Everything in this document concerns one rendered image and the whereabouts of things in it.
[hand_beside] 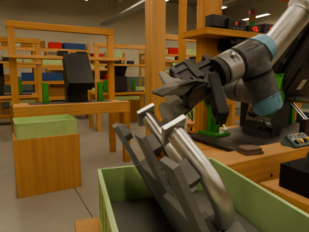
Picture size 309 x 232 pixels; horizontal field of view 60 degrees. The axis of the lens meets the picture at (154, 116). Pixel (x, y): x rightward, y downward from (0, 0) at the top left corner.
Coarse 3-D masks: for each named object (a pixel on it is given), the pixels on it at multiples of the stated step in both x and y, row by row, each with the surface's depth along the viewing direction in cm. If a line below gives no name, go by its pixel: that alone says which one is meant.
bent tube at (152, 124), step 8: (152, 104) 56; (144, 112) 56; (152, 112) 58; (144, 120) 56; (152, 120) 56; (152, 128) 55; (160, 128) 55; (160, 136) 54; (168, 144) 53; (168, 152) 53; (176, 152) 53; (176, 160) 53
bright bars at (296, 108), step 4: (292, 104) 163; (296, 108) 163; (300, 112) 161; (304, 116) 159; (304, 120) 155; (308, 120) 156; (304, 124) 155; (308, 124) 156; (300, 128) 158; (304, 128) 156; (308, 128) 157; (300, 132) 158; (304, 132) 156; (308, 132) 157; (308, 136) 158
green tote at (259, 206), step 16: (112, 176) 87; (128, 176) 88; (224, 176) 88; (240, 176) 80; (112, 192) 88; (128, 192) 89; (144, 192) 91; (240, 192) 80; (256, 192) 73; (240, 208) 80; (256, 208) 73; (272, 208) 67; (288, 208) 62; (112, 224) 54; (256, 224) 73; (272, 224) 67; (288, 224) 62; (304, 224) 57
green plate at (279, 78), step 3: (276, 75) 159; (279, 75) 157; (282, 75) 155; (276, 78) 158; (279, 78) 157; (282, 78) 155; (279, 81) 156; (282, 81) 156; (279, 84) 156; (279, 87) 156; (282, 93) 159; (282, 96) 159; (282, 99) 160
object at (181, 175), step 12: (168, 168) 36; (180, 168) 35; (192, 168) 37; (180, 180) 35; (192, 180) 36; (180, 192) 37; (168, 204) 50; (180, 204) 41; (192, 204) 37; (180, 216) 46; (192, 216) 38; (180, 228) 52; (192, 228) 42; (204, 228) 38
